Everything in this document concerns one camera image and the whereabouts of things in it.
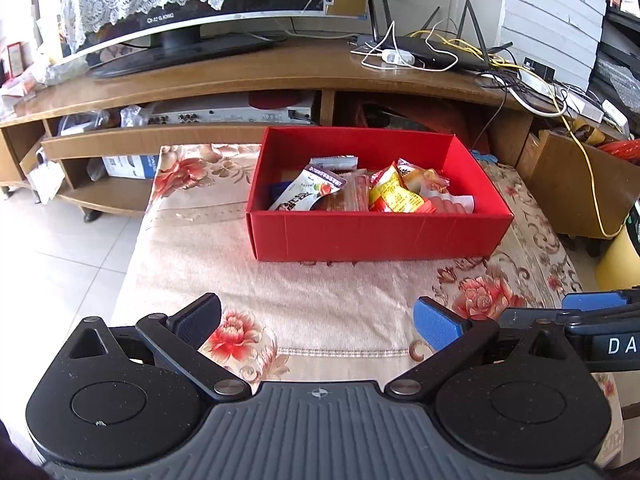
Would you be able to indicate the red yellow sausage packet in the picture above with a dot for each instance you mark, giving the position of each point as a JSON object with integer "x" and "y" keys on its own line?
{"x": 395, "y": 195}

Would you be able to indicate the brown cardboard box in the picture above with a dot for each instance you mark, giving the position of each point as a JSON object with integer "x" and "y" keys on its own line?
{"x": 555, "y": 185}

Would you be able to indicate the white plastic bag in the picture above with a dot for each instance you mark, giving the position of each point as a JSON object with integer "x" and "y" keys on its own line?
{"x": 47, "y": 180}

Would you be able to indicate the white power strip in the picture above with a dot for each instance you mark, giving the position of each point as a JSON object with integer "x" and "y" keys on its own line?
{"x": 580, "y": 105}

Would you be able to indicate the yellow trash bin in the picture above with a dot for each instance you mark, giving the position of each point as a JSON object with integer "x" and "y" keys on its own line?
{"x": 617, "y": 265}

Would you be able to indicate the red cardboard box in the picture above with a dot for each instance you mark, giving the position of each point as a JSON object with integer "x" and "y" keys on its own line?
{"x": 375, "y": 237}

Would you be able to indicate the blue snack packet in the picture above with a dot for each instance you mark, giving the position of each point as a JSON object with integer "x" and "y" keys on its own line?
{"x": 280, "y": 190}

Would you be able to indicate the black router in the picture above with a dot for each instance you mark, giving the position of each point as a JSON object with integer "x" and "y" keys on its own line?
{"x": 440, "y": 52}

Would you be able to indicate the pink cake pack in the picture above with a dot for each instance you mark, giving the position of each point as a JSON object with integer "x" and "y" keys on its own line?
{"x": 350, "y": 195}

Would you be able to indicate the red plastic bag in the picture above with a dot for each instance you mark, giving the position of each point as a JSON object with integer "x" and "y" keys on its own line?
{"x": 622, "y": 150}

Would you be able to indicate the black shelf rack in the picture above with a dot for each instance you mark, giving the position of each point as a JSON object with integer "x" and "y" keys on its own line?
{"x": 625, "y": 20}

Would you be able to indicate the clear plastic bag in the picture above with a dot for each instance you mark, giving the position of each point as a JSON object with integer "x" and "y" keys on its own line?
{"x": 82, "y": 124}
{"x": 134, "y": 116}

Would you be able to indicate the wooden TV stand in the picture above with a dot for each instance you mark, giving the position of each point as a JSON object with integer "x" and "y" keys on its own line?
{"x": 250, "y": 70}

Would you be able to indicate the white and blue box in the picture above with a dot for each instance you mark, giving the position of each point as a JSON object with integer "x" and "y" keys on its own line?
{"x": 130, "y": 166}

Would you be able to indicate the red framed certificate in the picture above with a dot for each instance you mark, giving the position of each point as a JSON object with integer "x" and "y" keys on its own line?
{"x": 16, "y": 60}

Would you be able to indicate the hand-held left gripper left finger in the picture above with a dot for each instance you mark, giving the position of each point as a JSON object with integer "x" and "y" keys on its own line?
{"x": 200, "y": 316}

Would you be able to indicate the stack of white panels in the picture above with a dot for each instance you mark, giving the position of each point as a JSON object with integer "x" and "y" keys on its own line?
{"x": 550, "y": 10}

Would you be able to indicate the blue cloth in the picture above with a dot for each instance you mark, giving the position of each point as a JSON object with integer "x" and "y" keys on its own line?
{"x": 485, "y": 157}

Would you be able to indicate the silver brown-striped snack packet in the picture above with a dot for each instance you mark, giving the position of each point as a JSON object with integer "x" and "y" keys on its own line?
{"x": 300, "y": 195}

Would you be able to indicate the dark red cloth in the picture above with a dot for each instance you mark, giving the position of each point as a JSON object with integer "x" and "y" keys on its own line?
{"x": 280, "y": 100}

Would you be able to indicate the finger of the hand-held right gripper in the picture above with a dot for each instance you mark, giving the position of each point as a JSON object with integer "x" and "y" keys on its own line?
{"x": 595, "y": 301}
{"x": 595, "y": 322}

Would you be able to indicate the white purple-striped snack packet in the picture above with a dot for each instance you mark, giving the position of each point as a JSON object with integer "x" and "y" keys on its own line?
{"x": 332, "y": 163}

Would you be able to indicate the floral tablecloth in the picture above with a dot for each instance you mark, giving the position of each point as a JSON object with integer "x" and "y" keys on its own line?
{"x": 325, "y": 300}

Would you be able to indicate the silver AV player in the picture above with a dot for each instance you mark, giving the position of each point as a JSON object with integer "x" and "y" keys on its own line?
{"x": 225, "y": 115}

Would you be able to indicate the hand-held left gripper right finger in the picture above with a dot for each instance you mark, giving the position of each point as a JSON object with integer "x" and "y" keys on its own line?
{"x": 435, "y": 321}

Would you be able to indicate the white power adapter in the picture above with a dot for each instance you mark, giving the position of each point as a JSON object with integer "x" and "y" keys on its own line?
{"x": 397, "y": 56}

